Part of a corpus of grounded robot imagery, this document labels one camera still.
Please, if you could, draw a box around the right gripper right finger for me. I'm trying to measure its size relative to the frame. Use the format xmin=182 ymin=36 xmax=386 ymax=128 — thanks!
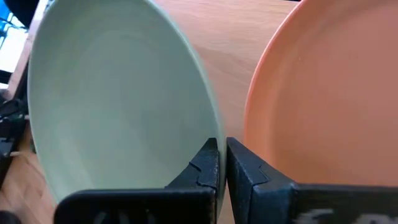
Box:
xmin=226 ymin=136 xmax=398 ymax=224

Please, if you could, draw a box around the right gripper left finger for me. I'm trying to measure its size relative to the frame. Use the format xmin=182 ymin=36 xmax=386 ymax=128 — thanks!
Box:
xmin=53 ymin=138 xmax=220 ymax=224

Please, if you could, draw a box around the terracotta plate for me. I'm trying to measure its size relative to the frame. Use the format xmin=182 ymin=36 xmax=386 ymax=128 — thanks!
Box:
xmin=243 ymin=0 xmax=398 ymax=187

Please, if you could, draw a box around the light green plate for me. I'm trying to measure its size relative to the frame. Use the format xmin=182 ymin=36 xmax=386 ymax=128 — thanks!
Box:
xmin=27 ymin=0 xmax=227 ymax=218

